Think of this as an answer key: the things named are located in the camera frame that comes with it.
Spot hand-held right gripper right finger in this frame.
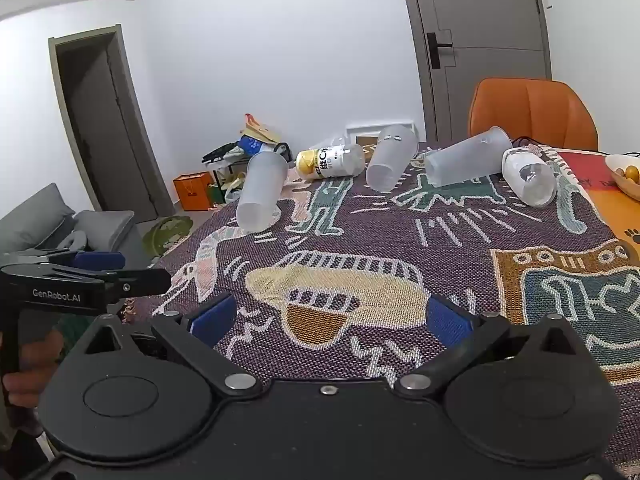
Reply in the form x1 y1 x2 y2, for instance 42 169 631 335
397 294 590 401

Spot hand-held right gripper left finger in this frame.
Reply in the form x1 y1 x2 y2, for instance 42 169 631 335
82 293 263 401

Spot dark doorway frame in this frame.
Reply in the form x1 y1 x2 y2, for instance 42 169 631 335
48 23 177 223

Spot white fruit bowl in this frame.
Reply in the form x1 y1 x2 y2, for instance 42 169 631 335
604 153 640 195

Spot person's left hand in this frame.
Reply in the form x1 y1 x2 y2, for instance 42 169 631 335
0 329 66 409

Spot yellow white paper package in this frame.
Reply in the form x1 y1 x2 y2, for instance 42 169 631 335
242 113 284 145

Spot black door handle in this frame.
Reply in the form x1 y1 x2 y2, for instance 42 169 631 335
427 32 456 70

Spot white picture frame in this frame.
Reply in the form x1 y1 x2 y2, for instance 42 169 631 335
344 119 417 150

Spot black cable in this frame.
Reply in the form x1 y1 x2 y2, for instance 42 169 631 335
511 135 640 157

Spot grey door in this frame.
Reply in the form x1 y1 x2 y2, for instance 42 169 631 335
397 0 553 144

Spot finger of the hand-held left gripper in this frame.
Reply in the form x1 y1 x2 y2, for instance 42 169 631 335
50 266 172 307
10 249 127 272

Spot grey sofa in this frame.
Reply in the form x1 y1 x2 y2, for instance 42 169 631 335
0 182 152 272

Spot orange chair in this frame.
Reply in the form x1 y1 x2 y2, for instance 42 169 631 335
467 77 600 152

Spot yellow label plastic bottle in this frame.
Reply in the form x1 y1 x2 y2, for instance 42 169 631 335
295 143 366 181

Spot orange cardboard box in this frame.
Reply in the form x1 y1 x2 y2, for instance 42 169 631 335
173 171 217 212

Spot frosted plastic cup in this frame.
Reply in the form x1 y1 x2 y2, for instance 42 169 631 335
236 150 290 232
501 147 558 208
424 126 513 187
365 125 420 193

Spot printed woven blanket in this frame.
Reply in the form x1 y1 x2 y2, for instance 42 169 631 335
122 141 640 397

